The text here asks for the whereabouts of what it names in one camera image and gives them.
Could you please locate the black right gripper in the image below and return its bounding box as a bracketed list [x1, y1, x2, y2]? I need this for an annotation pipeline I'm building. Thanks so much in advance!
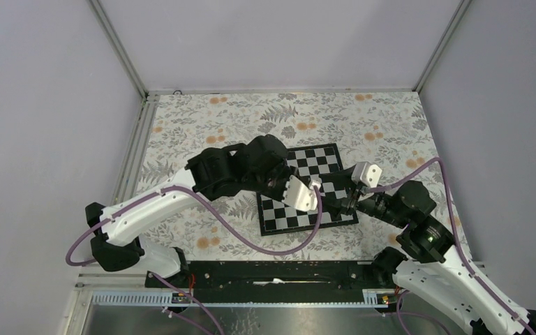
[318, 162, 408, 228]

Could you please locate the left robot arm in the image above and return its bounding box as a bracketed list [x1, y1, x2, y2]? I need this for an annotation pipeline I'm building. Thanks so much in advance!
[86, 135, 298, 287]

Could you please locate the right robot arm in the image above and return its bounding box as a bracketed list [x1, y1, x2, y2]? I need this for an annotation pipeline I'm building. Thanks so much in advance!
[320, 165, 536, 334]

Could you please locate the black white chessboard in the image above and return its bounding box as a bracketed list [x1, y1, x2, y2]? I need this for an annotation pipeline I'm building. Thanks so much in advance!
[257, 143, 359, 236]

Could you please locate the floral table cloth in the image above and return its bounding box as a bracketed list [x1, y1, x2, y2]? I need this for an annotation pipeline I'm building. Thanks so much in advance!
[137, 92, 438, 261]

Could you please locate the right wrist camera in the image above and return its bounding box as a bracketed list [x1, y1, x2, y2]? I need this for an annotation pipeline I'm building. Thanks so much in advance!
[350, 162, 382, 195]

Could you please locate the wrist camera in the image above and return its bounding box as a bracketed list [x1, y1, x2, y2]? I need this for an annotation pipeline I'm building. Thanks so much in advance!
[350, 162, 382, 195]
[281, 176, 322, 212]

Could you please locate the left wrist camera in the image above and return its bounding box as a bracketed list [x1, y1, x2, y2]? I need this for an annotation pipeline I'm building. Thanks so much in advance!
[281, 176, 322, 212]

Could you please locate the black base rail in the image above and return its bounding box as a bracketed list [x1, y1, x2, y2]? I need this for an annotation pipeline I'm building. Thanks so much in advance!
[167, 260, 401, 306]

